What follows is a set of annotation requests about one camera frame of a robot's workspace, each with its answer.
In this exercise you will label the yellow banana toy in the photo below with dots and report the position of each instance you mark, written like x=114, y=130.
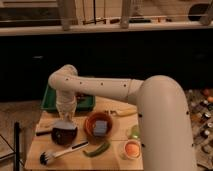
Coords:
x=121, y=113

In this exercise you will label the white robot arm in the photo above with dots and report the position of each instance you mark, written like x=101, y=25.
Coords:
x=163, y=114

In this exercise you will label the clear cup with orange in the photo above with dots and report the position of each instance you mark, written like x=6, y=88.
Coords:
x=131, y=150

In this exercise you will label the green chili pepper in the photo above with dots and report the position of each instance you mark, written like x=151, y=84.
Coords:
x=101, y=149

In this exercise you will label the green cup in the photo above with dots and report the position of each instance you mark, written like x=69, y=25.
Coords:
x=134, y=132

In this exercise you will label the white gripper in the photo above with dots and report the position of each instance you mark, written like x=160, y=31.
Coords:
x=66, y=104

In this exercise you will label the blue sponge block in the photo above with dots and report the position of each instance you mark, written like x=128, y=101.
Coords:
x=100, y=128

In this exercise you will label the green tray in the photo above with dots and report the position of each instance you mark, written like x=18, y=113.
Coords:
x=84, y=102

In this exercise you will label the orange bowl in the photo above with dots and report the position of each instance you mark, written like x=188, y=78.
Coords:
x=89, y=124

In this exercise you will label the grey towel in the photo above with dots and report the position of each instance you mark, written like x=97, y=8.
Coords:
x=62, y=124

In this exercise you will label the black tripod stand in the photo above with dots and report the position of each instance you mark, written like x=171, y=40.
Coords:
x=15, y=148

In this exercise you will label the black handled knife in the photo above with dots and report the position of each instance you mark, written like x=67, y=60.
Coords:
x=43, y=133

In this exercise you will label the cluttered box of bottles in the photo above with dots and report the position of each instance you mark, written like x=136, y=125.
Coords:
x=201, y=115

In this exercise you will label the dark purple bowl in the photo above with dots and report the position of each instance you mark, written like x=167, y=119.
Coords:
x=63, y=137

